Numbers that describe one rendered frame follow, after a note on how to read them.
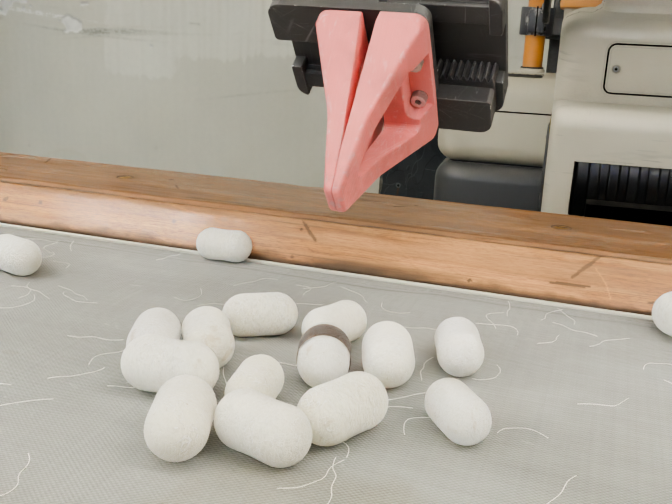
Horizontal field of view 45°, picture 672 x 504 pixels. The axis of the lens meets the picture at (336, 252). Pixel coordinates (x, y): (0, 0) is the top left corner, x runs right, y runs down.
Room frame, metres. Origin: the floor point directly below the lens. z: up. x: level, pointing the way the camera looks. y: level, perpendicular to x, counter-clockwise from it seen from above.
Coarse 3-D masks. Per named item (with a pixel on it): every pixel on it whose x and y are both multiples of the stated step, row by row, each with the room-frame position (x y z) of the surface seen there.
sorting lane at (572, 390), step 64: (64, 256) 0.45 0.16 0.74; (128, 256) 0.46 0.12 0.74; (192, 256) 0.47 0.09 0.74; (0, 320) 0.35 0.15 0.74; (64, 320) 0.35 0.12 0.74; (128, 320) 0.36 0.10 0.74; (384, 320) 0.37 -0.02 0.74; (512, 320) 0.38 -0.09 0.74; (576, 320) 0.38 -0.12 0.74; (640, 320) 0.39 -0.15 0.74; (0, 384) 0.28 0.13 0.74; (64, 384) 0.29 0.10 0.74; (128, 384) 0.29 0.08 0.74; (512, 384) 0.30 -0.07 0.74; (576, 384) 0.31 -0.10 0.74; (640, 384) 0.31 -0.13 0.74; (0, 448) 0.24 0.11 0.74; (64, 448) 0.24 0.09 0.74; (128, 448) 0.24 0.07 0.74; (320, 448) 0.25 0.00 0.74; (384, 448) 0.25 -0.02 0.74; (448, 448) 0.25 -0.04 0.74; (512, 448) 0.25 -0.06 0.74; (576, 448) 0.25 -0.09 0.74; (640, 448) 0.26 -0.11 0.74
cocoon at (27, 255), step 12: (0, 240) 0.42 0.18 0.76; (12, 240) 0.42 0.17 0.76; (24, 240) 0.42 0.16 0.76; (0, 252) 0.41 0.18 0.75; (12, 252) 0.41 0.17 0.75; (24, 252) 0.41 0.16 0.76; (36, 252) 0.41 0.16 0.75; (0, 264) 0.41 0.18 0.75; (12, 264) 0.41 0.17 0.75; (24, 264) 0.41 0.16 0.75; (36, 264) 0.41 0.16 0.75
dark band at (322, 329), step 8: (312, 328) 0.31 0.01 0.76; (320, 328) 0.30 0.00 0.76; (328, 328) 0.30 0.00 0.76; (336, 328) 0.31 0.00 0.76; (304, 336) 0.30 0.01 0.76; (312, 336) 0.30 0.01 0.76; (336, 336) 0.30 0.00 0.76; (344, 336) 0.30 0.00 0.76; (344, 344) 0.30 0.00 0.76; (296, 360) 0.30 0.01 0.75
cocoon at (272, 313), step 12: (228, 300) 0.34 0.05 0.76; (240, 300) 0.34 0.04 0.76; (252, 300) 0.34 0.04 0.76; (264, 300) 0.34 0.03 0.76; (276, 300) 0.34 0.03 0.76; (288, 300) 0.35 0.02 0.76; (228, 312) 0.34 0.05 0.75; (240, 312) 0.34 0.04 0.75; (252, 312) 0.34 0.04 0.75; (264, 312) 0.34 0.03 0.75; (276, 312) 0.34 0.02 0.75; (288, 312) 0.34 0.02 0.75; (240, 324) 0.33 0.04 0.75; (252, 324) 0.34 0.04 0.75; (264, 324) 0.34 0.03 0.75; (276, 324) 0.34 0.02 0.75; (288, 324) 0.34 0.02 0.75; (240, 336) 0.34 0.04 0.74; (252, 336) 0.34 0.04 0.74
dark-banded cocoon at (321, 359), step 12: (324, 336) 0.30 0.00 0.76; (300, 348) 0.30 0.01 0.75; (312, 348) 0.29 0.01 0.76; (324, 348) 0.29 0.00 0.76; (336, 348) 0.29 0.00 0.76; (300, 360) 0.29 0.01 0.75; (312, 360) 0.29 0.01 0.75; (324, 360) 0.28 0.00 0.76; (336, 360) 0.29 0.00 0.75; (348, 360) 0.29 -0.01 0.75; (300, 372) 0.29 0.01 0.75; (312, 372) 0.28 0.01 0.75; (324, 372) 0.28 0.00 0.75; (336, 372) 0.29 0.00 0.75; (312, 384) 0.29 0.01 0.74
